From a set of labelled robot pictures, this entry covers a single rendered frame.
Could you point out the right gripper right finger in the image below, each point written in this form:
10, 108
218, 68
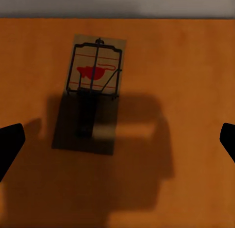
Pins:
227, 138

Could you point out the cabinet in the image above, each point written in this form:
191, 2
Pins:
168, 168

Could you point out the mousetrap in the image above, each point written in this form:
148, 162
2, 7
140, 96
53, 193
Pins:
88, 111

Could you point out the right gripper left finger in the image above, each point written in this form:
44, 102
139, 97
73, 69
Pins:
12, 139

